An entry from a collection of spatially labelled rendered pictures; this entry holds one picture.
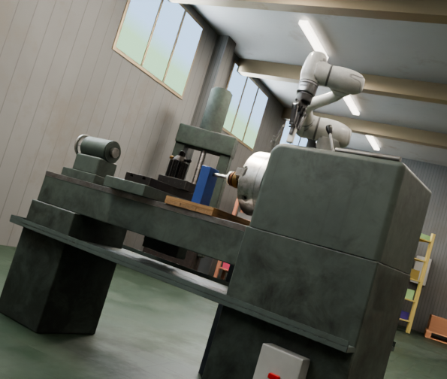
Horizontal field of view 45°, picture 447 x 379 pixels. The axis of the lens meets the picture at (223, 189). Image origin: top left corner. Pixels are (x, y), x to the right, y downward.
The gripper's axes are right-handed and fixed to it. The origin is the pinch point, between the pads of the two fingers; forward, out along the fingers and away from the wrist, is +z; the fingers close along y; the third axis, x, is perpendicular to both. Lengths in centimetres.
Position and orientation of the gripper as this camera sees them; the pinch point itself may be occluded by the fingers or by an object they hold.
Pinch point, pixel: (291, 135)
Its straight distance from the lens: 249.7
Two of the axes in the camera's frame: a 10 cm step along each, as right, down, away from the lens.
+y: -5.1, -3.0, -8.0
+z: -3.2, 9.4, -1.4
